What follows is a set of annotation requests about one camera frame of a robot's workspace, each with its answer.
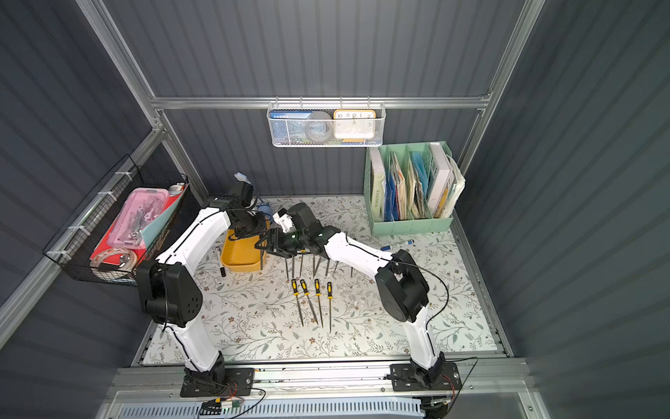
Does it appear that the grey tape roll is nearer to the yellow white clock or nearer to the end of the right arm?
the yellow white clock

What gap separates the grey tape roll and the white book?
1.37 ft

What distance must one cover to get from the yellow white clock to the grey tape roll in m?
0.03

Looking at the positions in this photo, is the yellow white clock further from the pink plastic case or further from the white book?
the pink plastic case

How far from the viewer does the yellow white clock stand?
2.94 feet

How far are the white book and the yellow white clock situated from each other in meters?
0.28

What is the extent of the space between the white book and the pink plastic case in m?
0.93

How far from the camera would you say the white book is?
3.15 feet

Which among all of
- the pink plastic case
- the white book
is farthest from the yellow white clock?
the pink plastic case

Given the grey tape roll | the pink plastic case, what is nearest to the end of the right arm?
the grey tape roll

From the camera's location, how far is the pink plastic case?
696 mm

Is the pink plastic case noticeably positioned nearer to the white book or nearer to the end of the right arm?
the end of the right arm

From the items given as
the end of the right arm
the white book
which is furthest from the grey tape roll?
the white book

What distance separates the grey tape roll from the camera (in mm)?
878

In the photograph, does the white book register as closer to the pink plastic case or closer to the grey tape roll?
the grey tape roll
